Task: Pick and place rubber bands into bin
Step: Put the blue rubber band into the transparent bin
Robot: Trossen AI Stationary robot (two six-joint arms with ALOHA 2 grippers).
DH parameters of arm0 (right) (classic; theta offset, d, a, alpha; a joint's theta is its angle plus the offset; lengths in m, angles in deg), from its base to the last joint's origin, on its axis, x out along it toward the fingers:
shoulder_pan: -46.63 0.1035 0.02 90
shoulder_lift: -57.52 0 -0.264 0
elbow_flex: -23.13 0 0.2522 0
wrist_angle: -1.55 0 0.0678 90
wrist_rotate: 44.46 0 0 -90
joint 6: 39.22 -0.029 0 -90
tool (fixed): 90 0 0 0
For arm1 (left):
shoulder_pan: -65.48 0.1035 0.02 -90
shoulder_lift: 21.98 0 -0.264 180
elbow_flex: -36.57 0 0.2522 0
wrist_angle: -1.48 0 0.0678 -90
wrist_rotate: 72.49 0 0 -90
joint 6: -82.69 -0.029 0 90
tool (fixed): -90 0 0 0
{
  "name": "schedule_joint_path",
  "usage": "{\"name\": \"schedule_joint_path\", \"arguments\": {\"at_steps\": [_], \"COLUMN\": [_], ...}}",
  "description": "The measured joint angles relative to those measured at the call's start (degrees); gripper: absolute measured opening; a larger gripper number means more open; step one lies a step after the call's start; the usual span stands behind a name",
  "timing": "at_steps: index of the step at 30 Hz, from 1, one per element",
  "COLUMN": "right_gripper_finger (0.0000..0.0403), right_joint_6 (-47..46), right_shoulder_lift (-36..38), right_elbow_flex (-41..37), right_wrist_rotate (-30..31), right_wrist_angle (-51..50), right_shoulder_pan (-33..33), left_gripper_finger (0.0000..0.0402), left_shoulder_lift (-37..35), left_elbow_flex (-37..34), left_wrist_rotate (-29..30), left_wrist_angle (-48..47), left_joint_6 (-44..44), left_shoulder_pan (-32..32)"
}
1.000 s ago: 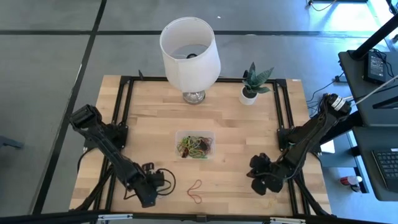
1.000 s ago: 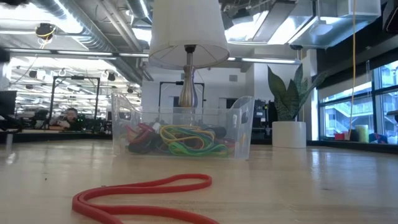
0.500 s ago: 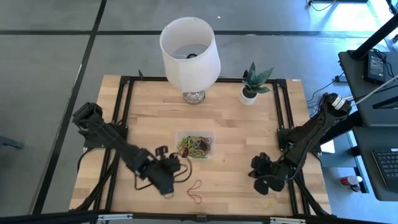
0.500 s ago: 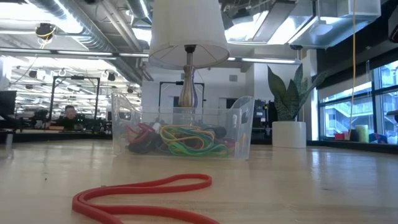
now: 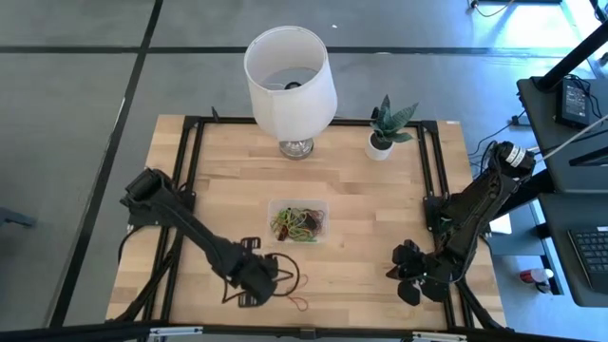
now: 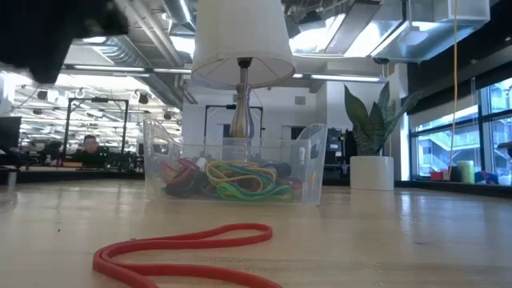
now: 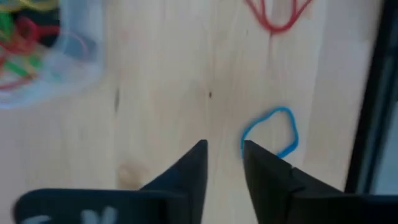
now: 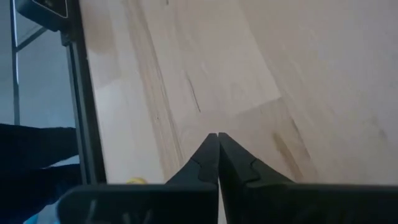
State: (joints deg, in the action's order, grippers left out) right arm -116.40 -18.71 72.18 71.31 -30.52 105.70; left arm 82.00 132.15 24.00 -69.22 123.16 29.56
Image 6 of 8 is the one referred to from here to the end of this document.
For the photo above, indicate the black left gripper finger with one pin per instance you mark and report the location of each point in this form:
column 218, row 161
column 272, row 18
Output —
column 48, row 70

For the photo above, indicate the long red rubber band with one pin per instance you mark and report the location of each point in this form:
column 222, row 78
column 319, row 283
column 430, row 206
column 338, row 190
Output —
column 180, row 270

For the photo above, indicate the clear plastic bin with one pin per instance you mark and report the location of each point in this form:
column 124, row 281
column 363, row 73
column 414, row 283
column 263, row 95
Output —
column 312, row 160

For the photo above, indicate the black monitor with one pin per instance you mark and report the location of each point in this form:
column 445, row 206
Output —
column 10, row 132

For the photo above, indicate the person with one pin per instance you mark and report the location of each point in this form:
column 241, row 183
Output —
column 91, row 146

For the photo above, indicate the silver lamp with white shade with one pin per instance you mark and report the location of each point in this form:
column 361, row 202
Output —
column 240, row 32

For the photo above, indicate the ceiling strip light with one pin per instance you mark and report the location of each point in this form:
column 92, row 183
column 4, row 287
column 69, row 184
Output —
column 344, row 78

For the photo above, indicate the black machine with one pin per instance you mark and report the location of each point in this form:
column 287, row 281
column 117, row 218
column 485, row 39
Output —
column 340, row 152

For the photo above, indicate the snake plant in white pot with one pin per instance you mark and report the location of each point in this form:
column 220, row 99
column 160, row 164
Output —
column 372, row 172

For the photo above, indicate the small red box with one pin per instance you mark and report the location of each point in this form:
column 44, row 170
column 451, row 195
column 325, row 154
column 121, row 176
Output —
column 437, row 176

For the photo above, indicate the yellow-green cylinder container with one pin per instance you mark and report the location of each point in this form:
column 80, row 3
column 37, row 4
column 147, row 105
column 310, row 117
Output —
column 466, row 172

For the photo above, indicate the blue and red package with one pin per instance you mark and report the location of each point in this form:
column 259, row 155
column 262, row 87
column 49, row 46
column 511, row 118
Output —
column 486, row 178

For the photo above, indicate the black frame stand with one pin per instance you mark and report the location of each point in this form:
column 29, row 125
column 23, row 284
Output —
column 96, row 100
column 216, row 106

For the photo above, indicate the silver rectangular ceiling duct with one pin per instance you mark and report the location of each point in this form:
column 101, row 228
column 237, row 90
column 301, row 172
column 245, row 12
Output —
column 360, row 28

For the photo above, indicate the dome ceiling camera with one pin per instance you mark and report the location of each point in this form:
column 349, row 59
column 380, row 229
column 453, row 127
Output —
column 381, row 61

